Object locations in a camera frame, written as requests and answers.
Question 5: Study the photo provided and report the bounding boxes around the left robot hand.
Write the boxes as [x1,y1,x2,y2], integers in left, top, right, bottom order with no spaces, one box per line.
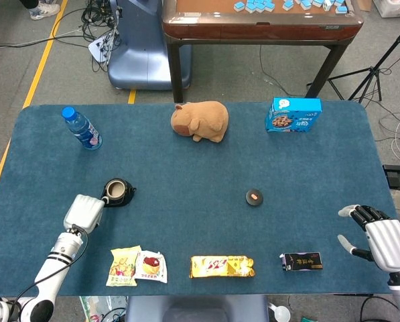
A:
[63,193,109,235]

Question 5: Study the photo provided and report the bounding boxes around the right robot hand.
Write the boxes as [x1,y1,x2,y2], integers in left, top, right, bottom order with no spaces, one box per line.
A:
[336,203,400,273]

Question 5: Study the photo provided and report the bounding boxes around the black teapot with handle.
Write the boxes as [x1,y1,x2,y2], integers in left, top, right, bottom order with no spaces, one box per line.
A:
[100,178,137,208]

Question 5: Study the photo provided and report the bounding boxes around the black teapot lid orange knob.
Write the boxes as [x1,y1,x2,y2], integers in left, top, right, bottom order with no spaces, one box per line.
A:
[245,189,265,207]

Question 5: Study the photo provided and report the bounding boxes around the green yellow snack bag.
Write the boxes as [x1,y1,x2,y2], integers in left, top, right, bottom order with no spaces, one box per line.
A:
[105,245,143,288]

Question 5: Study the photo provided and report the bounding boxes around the black foot pedal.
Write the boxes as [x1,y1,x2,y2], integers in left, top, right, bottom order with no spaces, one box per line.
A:
[383,164,400,191]

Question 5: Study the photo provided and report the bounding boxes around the water bottle with blue cap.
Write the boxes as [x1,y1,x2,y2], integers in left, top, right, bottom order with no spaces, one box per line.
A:
[61,106,103,151]

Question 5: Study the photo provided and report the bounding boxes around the white red snack packet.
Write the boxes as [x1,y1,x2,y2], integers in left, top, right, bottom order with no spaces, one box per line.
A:
[133,250,169,284]

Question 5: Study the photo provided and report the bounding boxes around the black purple small carton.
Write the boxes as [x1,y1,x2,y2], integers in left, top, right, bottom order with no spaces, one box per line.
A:
[279,252,324,272]

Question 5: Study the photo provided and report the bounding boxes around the blue table mat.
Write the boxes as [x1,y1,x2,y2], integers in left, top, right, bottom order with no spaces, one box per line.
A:
[0,101,400,299]

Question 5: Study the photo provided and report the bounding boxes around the white plastic scoop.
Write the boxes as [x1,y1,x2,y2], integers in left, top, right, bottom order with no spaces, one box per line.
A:
[268,303,291,322]

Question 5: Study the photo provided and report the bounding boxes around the yellow biscuit pack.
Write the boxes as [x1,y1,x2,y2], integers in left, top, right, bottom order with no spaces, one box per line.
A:
[189,254,256,279]

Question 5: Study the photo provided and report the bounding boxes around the grey blue robot body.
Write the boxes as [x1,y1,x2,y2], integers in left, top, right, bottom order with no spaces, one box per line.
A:
[124,294,270,322]

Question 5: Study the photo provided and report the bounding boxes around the brown capybara plush toy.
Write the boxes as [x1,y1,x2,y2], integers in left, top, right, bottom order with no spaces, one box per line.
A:
[170,100,230,143]

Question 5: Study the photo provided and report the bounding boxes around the blue cookie box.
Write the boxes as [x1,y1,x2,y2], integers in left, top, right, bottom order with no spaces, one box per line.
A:
[265,97,323,133]

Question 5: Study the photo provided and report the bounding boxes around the white power strip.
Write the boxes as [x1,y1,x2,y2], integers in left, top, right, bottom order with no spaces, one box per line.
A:
[88,32,115,64]

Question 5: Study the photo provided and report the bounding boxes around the black tripod stand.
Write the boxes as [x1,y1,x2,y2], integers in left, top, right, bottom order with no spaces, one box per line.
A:
[306,23,400,103]

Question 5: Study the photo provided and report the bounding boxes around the person in black trousers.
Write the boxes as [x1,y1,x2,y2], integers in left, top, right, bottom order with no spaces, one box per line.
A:
[18,0,62,21]

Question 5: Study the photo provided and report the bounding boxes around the brown mahjong table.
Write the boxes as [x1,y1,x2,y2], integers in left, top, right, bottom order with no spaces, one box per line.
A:
[161,0,364,103]

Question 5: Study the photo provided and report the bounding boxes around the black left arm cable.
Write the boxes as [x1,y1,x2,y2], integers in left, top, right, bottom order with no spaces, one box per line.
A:
[10,223,90,315]

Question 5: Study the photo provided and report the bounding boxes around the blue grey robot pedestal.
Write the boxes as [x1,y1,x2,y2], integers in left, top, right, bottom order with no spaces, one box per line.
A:
[107,0,192,91]

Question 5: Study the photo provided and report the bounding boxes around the bundle of black floor cables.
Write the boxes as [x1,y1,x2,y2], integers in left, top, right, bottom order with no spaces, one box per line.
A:
[0,0,123,73]

